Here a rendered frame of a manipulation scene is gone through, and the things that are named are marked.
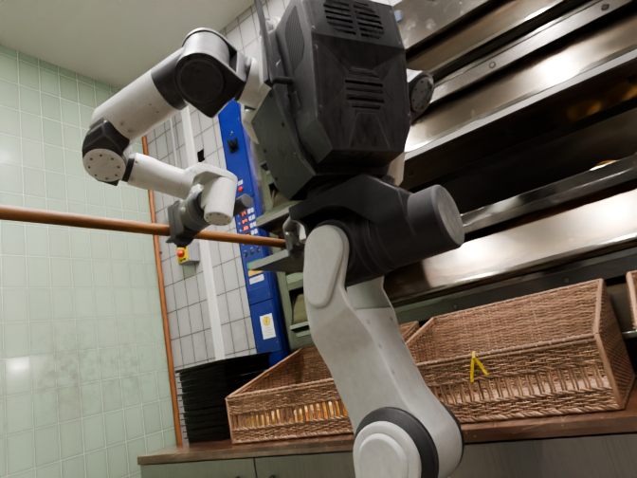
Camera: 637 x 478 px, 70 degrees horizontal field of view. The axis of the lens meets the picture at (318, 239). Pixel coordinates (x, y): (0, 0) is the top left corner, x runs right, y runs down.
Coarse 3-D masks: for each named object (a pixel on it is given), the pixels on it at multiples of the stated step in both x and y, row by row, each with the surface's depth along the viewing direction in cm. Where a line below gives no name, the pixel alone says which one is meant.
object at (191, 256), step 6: (192, 246) 243; (186, 252) 240; (192, 252) 242; (198, 252) 245; (180, 258) 243; (186, 258) 240; (192, 258) 240; (198, 258) 244; (180, 264) 243; (186, 264) 245
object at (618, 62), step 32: (608, 64) 128; (544, 96) 137; (576, 96) 137; (608, 96) 138; (480, 128) 148; (512, 128) 149; (544, 128) 151; (416, 160) 163; (448, 160) 164; (256, 224) 202
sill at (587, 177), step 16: (624, 160) 136; (576, 176) 143; (592, 176) 140; (608, 176) 138; (528, 192) 151; (544, 192) 148; (560, 192) 145; (496, 208) 156; (512, 208) 153; (464, 224) 162
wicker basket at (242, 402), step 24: (408, 336) 156; (288, 360) 185; (264, 384) 171; (288, 384) 181; (312, 384) 135; (240, 408) 151; (264, 408) 145; (288, 408) 177; (336, 408) 130; (240, 432) 150; (264, 432) 144; (288, 432) 139; (312, 432) 134; (336, 432) 129
